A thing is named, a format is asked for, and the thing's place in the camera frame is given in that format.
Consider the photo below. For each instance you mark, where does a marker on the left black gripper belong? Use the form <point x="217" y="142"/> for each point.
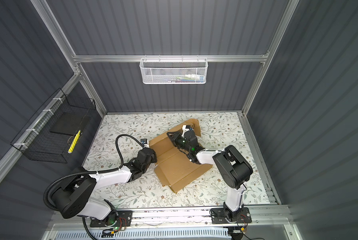
<point x="154" y="159"/>

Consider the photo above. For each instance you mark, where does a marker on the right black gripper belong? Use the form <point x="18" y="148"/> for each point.
<point x="176" y="138"/>

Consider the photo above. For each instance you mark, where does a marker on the brown cardboard box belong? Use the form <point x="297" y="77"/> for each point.
<point x="173" y="168"/>

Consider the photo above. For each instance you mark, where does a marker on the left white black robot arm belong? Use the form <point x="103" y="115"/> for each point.
<point x="71" y="195"/>

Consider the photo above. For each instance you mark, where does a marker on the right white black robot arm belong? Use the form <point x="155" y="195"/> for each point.
<point x="233" y="167"/>

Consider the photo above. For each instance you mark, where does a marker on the floral patterned table mat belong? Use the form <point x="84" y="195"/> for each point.
<point x="116" y="137"/>

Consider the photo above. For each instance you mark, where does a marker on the pens in white basket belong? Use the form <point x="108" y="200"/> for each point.
<point x="187" y="79"/>

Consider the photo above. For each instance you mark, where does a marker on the yellow marker pen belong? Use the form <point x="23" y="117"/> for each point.
<point x="74" y="142"/>

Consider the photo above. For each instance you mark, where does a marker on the black foam pad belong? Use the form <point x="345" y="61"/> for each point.
<point x="69" y="124"/>

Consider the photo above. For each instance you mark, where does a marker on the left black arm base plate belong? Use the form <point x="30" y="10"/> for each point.
<point x="116" y="219"/>

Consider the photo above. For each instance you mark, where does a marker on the white wire mesh basket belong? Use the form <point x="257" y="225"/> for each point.
<point x="152" y="73"/>

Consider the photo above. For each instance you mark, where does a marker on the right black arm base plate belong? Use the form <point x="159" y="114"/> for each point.
<point x="225" y="216"/>

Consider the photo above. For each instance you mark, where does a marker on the black wire basket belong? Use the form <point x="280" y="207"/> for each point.
<point x="54" y="134"/>

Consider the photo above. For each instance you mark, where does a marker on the aluminium mounting rail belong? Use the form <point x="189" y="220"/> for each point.
<point x="181" y="217"/>

